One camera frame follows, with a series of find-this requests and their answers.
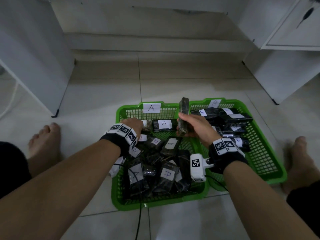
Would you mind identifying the person's right hand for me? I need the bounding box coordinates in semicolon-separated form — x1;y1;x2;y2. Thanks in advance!
176;112;222;148

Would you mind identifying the person's left forearm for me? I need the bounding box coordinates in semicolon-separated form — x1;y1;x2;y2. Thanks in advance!
0;139;122;240

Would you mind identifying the person's left leg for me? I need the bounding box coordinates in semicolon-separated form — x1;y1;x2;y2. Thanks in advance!
26;157;63;178

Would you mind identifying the black camera cable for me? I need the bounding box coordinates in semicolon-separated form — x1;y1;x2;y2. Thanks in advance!
206;175;229;192
114;162;143;240

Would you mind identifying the black packet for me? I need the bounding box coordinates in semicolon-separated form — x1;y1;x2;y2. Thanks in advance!
178;97;190;134

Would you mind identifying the white desk side panel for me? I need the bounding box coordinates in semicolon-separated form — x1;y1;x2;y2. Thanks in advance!
0;0;75;118

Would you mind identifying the green plastic basket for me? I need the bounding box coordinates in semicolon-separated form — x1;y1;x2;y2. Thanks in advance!
189;98;288;192
111;101;210;212

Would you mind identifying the white desk cabinet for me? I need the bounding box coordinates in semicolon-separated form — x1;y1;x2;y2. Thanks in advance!
236;0;320;105

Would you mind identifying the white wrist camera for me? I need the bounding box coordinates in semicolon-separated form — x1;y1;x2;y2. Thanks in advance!
189;153;215;183
109;156;125;178

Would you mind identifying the person's leg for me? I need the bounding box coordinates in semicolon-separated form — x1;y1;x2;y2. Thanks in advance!
281;167;320;195
26;157;63;178

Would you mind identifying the person's left hand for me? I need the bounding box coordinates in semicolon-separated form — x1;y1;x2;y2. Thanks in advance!
120;118;144;138

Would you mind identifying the person's right foot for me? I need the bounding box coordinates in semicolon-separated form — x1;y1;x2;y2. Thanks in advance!
282;136;315;173

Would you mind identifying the black wristband with marker tags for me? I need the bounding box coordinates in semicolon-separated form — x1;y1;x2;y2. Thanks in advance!
208;138;249;174
99;123;138;157

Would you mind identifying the white floor cable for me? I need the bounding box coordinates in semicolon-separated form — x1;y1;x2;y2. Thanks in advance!
0;82;19;119

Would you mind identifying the person's right forearm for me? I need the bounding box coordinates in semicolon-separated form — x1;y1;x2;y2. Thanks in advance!
222;160;320;240

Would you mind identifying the person's right leg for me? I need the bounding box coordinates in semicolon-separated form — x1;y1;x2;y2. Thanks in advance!
281;167;320;195

